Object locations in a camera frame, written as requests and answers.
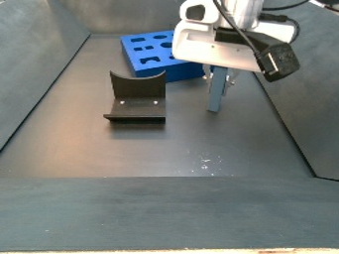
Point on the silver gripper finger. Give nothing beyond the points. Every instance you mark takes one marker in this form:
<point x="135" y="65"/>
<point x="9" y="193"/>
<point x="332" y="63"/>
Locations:
<point x="207" y="72"/>
<point x="231" y="79"/>

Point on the light blue rectangular block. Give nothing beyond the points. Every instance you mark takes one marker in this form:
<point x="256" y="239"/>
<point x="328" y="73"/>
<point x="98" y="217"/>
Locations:
<point x="217" y="88"/>

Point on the blue shape-sorting board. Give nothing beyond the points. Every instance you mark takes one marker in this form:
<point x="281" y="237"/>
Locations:
<point x="148" y="53"/>

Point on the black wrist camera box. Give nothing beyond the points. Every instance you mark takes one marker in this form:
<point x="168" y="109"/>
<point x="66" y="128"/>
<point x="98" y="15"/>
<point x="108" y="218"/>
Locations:
<point x="273" y="54"/>

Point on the dark curved bracket stand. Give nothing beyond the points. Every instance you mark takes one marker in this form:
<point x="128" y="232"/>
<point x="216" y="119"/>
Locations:
<point x="139" y="99"/>

